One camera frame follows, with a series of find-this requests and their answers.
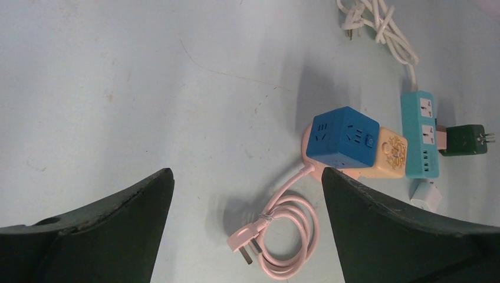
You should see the dark green cube socket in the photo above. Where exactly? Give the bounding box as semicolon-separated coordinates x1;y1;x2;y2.
439;124;496;157

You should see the small pink plug adapter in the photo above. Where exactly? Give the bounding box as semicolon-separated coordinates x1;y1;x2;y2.
436;124;448;151

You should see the white usb charger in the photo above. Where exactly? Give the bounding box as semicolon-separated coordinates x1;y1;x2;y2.
409;179;446;213

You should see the blue cube socket adapter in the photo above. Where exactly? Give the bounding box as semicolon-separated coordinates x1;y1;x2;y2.
305;106;380;169

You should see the pink coiled cord with plug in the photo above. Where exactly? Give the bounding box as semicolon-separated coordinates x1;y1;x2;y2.
225;163;321;281

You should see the teal power strip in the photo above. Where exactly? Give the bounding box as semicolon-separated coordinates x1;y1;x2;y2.
401;90;439;179

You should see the yellow cube socket adapter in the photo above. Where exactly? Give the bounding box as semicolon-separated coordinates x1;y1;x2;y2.
358;127;408;179

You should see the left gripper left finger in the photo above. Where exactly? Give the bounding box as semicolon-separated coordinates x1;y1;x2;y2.
1;168;175;282

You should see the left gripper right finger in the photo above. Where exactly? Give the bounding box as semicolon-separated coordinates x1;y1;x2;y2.
321;167;499;282

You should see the white coiled power cord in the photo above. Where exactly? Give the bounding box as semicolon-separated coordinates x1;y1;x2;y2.
335;0;420;94

